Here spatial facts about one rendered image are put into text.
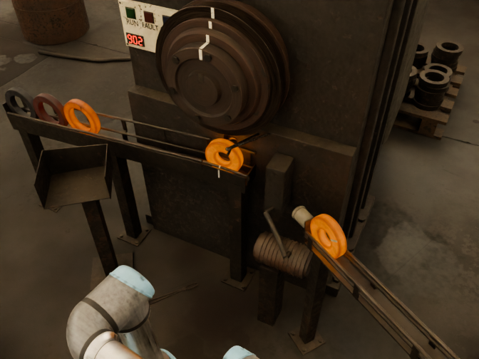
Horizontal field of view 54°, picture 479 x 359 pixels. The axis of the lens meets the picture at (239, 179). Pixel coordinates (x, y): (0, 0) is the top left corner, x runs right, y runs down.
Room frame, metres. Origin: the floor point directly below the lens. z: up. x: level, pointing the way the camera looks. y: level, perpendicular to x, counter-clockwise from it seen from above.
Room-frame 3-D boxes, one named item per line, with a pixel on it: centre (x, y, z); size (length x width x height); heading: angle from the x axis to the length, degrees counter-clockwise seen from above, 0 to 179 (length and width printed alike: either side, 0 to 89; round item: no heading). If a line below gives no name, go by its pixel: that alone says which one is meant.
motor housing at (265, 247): (1.13, -0.17, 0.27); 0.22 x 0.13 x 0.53; 64
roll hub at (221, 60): (1.31, 0.11, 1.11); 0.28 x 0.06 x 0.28; 64
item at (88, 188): (1.39, 0.66, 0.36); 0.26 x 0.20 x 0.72; 99
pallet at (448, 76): (3.07, -0.99, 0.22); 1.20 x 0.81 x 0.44; 62
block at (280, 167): (1.31, -0.15, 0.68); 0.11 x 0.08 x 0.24; 154
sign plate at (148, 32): (1.65, 0.32, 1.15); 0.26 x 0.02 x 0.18; 64
